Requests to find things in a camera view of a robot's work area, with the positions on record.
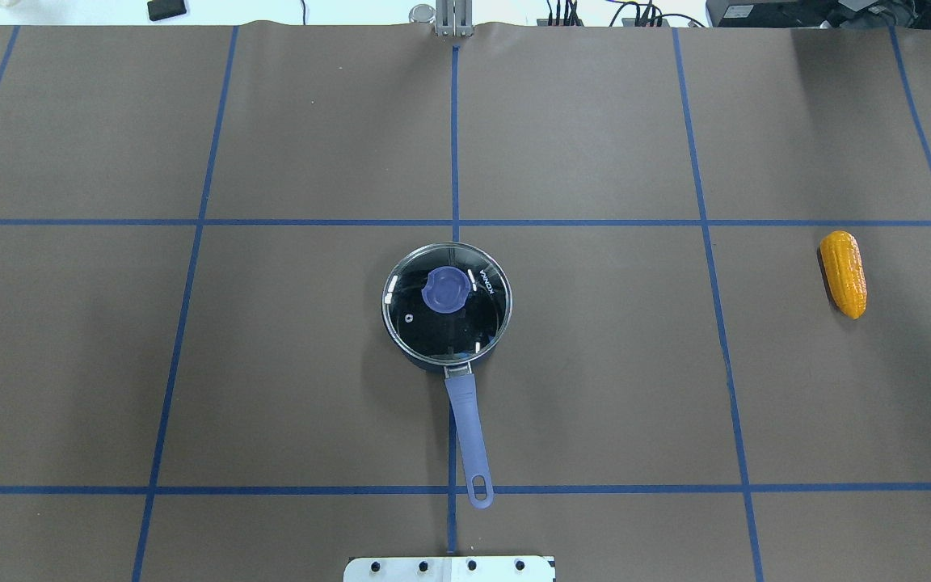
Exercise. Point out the aluminium frame post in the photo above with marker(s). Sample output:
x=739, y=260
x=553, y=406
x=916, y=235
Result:
x=454, y=18

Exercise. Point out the glass pot lid blue knob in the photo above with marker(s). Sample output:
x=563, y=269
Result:
x=447, y=304

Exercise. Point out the small silver metal cylinder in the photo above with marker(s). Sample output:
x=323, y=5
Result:
x=422, y=13

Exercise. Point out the blue saucepan with handle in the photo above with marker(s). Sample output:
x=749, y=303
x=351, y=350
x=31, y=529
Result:
x=461, y=386

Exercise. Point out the yellow plastic corn cob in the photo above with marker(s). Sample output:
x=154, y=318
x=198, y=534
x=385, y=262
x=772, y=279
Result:
x=844, y=273

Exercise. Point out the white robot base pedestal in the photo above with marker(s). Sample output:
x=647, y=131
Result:
x=452, y=568

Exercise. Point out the small black box device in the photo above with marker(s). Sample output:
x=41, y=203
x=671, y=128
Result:
x=159, y=10

